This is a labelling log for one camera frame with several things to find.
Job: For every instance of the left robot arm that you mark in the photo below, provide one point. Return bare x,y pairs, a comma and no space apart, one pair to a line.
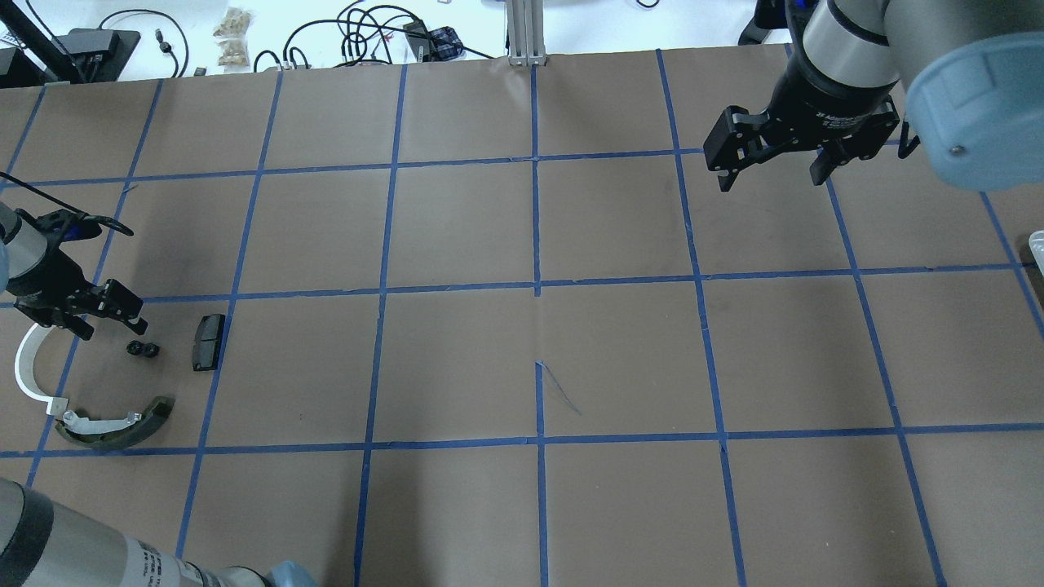
15,231

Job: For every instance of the curved brake shoe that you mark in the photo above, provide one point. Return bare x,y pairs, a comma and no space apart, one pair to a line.
115,434

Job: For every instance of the black brake pad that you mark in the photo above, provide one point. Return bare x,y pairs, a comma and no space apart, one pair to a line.
208,343

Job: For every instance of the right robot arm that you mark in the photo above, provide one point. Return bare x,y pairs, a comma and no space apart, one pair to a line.
961,80

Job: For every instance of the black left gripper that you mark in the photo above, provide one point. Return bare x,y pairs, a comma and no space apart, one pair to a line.
42,276

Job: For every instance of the black power adapter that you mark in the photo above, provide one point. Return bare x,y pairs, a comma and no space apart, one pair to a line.
754,28

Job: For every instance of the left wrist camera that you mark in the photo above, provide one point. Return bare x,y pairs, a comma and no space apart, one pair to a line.
67,226

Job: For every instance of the aluminium frame post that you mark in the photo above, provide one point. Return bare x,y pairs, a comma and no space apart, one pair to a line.
525,33

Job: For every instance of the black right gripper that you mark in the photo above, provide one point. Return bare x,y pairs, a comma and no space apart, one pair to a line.
824,112

